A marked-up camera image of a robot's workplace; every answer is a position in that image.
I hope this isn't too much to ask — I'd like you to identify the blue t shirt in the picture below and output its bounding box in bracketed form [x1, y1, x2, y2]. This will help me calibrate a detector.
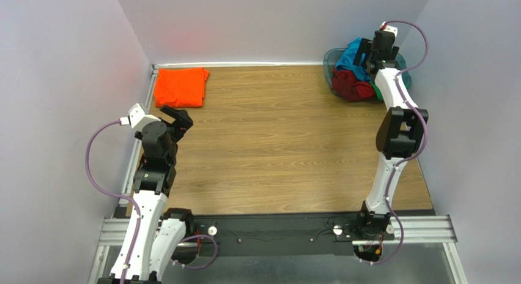
[335, 37, 374, 83]

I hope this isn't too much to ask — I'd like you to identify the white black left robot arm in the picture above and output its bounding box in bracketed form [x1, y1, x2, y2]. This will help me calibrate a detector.
[97, 103, 193, 283]

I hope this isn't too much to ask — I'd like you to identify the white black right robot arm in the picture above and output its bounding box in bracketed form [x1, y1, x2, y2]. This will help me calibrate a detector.
[350, 26, 429, 239]

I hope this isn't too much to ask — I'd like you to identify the folded orange t shirt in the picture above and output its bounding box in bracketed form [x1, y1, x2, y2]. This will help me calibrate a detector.
[153, 67, 210, 108]

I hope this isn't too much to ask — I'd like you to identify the dark red t shirt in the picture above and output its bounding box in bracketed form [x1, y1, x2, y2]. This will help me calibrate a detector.
[331, 68, 376, 102]

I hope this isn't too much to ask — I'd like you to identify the translucent teal plastic bin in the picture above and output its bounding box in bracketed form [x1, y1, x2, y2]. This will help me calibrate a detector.
[322, 47, 412, 102]

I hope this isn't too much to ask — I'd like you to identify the green t shirt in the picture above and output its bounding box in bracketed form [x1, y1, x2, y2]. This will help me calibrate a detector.
[373, 86, 383, 101]

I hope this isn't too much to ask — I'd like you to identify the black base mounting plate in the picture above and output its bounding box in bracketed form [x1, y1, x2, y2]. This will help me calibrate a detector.
[114, 209, 437, 258]

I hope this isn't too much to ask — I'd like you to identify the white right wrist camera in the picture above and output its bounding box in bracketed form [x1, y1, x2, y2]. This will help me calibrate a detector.
[380, 22, 398, 37]

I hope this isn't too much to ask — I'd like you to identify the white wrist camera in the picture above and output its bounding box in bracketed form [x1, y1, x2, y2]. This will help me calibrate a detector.
[128, 103, 161, 132]
[380, 22, 398, 37]

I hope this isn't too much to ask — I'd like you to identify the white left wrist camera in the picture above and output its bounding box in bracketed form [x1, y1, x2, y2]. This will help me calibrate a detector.
[128, 103, 161, 132]

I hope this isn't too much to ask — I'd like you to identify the aluminium left side rail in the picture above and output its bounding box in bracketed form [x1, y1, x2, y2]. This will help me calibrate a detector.
[120, 64, 158, 196]

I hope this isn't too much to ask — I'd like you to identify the aluminium front frame rail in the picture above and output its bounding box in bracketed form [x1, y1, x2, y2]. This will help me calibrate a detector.
[98, 215, 458, 246]

